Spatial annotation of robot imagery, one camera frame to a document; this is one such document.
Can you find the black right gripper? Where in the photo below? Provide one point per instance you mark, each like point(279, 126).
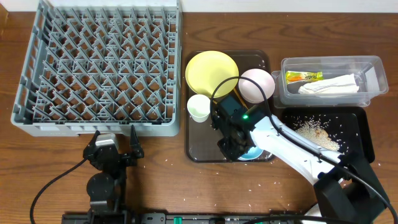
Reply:
point(231, 155)

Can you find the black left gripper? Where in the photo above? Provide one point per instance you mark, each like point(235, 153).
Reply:
point(128, 158)

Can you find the light blue bowl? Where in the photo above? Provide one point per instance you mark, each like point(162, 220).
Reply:
point(252, 154)

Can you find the white cup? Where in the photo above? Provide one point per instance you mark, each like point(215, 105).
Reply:
point(198, 107)

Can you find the yellow plate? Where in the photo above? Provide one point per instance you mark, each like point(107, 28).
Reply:
point(206, 70)

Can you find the green yellow snack wrapper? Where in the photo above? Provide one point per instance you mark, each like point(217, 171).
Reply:
point(292, 76)

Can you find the white napkin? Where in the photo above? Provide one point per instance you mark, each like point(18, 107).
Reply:
point(341, 84)

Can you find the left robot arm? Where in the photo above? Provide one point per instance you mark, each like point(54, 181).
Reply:
point(107, 189)

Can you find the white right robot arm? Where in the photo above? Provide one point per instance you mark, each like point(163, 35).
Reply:
point(346, 187)

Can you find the rice food waste pile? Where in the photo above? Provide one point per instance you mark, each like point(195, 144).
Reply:
point(319, 132)

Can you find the clear plastic waste bin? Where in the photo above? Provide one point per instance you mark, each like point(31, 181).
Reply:
point(368, 71)

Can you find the black waste tray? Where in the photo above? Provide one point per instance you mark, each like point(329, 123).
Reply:
point(351, 120)

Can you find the wooden chopstick long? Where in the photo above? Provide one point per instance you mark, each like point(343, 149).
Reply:
point(240, 98)

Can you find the dark brown serving tray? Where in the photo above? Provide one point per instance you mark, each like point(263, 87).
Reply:
point(200, 138)

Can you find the grey plastic dish rack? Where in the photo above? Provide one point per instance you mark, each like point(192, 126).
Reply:
point(109, 67)

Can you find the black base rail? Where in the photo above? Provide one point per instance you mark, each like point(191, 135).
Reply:
point(153, 218)

